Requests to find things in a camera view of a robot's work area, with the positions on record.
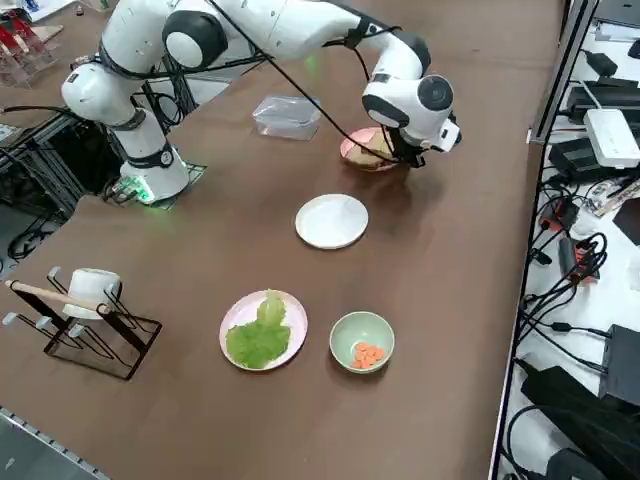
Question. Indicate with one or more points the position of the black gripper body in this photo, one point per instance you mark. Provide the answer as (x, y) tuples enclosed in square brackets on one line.
[(407, 152)]

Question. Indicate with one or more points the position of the pale green bowl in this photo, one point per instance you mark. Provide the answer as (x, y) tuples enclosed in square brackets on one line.
[(350, 330)]

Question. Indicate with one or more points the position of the orange carrot slices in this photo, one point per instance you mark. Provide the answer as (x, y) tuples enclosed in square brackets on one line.
[(368, 356)]

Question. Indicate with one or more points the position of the green lettuce leaf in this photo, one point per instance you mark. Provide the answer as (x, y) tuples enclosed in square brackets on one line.
[(257, 340)]

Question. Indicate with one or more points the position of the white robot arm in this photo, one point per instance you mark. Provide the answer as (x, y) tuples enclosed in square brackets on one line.
[(145, 45)]

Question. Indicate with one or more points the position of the pink round plate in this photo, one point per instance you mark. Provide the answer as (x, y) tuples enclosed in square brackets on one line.
[(356, 137)]

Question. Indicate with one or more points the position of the white round plate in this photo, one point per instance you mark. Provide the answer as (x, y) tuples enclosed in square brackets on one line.
[(331, 221)]

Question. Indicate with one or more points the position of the pale pinkish plate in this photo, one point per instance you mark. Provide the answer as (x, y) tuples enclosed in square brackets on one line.
[(300, 320)]

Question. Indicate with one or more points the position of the clear plastic container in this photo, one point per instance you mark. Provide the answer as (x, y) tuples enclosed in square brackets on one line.
[(285, 117)]

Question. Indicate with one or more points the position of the black power adapter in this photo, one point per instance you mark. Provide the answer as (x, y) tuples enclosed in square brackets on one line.
[(572, 157)]

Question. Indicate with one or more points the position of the white power strip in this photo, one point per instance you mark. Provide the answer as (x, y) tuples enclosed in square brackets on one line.
[(612, 137)]

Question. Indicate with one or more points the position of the black box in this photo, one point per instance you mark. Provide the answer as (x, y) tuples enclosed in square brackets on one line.
[(625, 365)]

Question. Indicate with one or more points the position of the black bag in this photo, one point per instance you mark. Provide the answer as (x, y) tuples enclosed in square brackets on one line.
[(585, 415)]

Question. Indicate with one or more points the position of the white cup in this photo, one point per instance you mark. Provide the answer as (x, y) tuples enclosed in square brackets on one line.
[(90, 287)]

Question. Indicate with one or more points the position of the wooden rod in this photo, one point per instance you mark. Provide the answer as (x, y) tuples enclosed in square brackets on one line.
[(45, 294)]

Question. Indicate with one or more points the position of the clear acrylic shelf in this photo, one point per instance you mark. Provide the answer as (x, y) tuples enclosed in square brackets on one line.
[(25, 55)]

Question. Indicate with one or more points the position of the aluminium table rail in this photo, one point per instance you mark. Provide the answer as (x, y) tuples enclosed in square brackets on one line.
[(560, 75)]

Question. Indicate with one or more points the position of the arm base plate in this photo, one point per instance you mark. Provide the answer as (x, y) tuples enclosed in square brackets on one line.
[(195, 175)]

